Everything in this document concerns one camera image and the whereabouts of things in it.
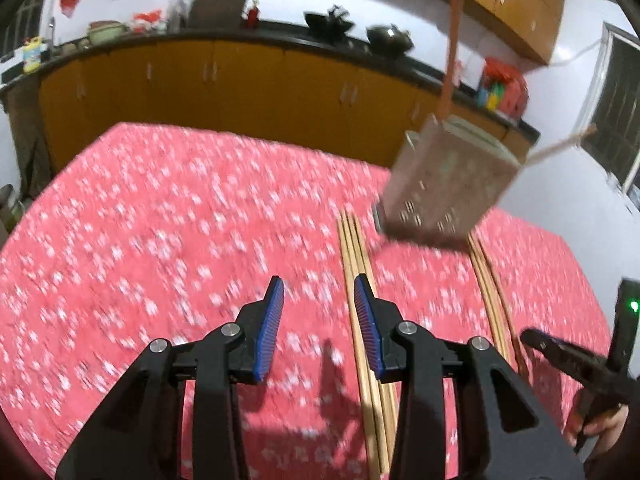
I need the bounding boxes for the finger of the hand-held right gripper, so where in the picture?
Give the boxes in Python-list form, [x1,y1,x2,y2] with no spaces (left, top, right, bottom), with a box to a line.
[520,327,627,395]

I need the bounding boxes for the dark cutting board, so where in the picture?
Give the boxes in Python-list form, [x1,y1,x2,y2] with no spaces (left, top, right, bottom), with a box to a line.
[191,0,249,29]

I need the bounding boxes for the large barred window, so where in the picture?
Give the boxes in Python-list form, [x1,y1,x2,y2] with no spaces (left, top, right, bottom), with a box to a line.
[577,21,640,196]

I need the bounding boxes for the red plastic bag on counter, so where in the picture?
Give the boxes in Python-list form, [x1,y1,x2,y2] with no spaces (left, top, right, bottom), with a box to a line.
[131,9,169,34]

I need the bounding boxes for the wooden chopstick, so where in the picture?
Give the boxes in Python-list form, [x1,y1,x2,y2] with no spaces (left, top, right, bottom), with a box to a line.
[522,126,598,167]
[472,236,518,361]
[439,0,467,118]
[468,236,511,356]
[351,212,396,466]
[358,217,401,456]
[338,211,381,476]
[477,240,530,378]
[345,210,388,473]

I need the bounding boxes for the yellow detergent bottle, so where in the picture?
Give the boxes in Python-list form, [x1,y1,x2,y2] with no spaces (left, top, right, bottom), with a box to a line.
[22,37,47,74]

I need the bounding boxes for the green and yellow boxes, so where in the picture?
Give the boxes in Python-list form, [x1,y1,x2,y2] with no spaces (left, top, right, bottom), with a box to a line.
[476,82,502,111]

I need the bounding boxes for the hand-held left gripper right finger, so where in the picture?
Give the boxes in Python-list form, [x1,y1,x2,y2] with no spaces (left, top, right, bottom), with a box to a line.
[353,275,586,480]

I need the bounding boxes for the brown lower kitchen cabinets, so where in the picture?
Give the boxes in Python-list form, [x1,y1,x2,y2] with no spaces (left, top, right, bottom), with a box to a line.
[37,39,533,201]

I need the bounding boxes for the person's right hand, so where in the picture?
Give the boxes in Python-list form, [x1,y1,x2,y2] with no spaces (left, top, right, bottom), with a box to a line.
[565,401,633,467]

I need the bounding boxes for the brown upper cabinets by window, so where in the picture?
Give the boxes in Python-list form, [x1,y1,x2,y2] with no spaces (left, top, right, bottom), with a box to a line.
[449,0,567,66]

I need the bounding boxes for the white wall cable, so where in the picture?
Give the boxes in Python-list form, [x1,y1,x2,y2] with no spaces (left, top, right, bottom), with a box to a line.
[549,39,602,67]

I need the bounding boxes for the black open wok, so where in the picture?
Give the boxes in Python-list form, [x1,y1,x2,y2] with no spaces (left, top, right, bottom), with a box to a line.
[304,5,355,42]

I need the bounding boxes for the perforated metal utensil holder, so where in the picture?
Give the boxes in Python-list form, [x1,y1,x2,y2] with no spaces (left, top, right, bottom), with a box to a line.
[372,112,525,250]

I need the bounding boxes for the red bag over thermoses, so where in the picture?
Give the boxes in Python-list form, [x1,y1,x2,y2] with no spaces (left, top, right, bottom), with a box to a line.
[480,57,529,117]

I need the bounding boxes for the red floral tablecloth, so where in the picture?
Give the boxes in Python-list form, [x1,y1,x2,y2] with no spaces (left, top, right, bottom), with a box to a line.
[0,121,616,480]

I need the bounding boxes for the black wok with lid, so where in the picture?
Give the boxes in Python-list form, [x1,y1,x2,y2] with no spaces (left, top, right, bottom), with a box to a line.
[366,23,415,57]

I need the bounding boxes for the small barred window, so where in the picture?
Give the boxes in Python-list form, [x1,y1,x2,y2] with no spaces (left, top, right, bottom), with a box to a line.
[0,0,52,58]

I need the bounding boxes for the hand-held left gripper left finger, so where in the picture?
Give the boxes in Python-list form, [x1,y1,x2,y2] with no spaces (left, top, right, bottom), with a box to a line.
[55,276,286,480]

